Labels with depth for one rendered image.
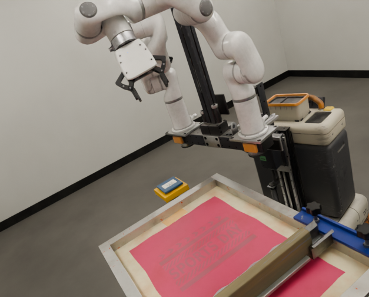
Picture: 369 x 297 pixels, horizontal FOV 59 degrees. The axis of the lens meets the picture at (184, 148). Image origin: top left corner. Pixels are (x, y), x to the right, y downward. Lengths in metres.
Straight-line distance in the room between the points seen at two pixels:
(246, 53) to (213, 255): 0.69
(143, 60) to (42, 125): 3.37
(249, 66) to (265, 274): 0.68
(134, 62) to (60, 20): 3.36
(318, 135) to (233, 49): 0.87
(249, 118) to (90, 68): 3.24
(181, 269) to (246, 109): 0.63
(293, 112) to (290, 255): 1.13
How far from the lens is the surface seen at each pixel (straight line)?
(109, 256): 1.27
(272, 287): 0.93
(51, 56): 4.26
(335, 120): 1.93
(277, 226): 1.15
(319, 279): 0.99
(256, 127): 1.33
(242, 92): 1.28
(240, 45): 1.17
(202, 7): 1.10
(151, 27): 1.42
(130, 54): 1.00
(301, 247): 0.96
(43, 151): 4.35
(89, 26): 0.98
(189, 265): 1.12
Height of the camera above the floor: 1.70
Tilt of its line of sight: 23 degrees down
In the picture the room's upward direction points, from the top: 20 degrees counter-clockwise
